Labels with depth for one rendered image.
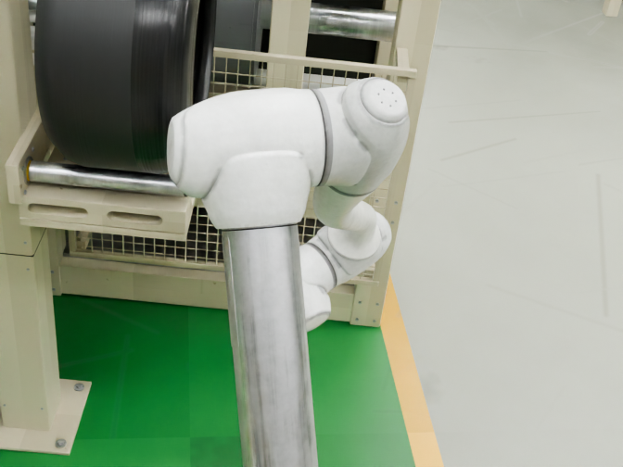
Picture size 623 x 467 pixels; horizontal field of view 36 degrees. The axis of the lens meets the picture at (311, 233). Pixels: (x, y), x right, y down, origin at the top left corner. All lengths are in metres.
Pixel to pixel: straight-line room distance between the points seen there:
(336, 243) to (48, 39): 0.64
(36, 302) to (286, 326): 1.28
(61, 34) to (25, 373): 1.09
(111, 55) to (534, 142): 2.78
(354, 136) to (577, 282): 2.36
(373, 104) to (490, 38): 3.98
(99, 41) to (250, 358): 0.77
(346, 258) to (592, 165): 2.57
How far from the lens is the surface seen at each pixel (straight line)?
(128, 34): 1.79
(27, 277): 2.39
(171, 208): 2.06
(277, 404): 1.24
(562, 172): 4.13
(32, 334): 2.51
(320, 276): 1.77
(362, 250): 1.78
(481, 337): 3.17
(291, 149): 1.21
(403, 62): 2.49
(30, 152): 2.14
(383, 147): 1.25
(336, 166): 1.25
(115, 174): 2.07
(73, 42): 1.81
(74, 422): 2.77
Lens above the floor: 2.06
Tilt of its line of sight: 36 degrees down
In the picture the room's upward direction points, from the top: 7 degrees clockwise
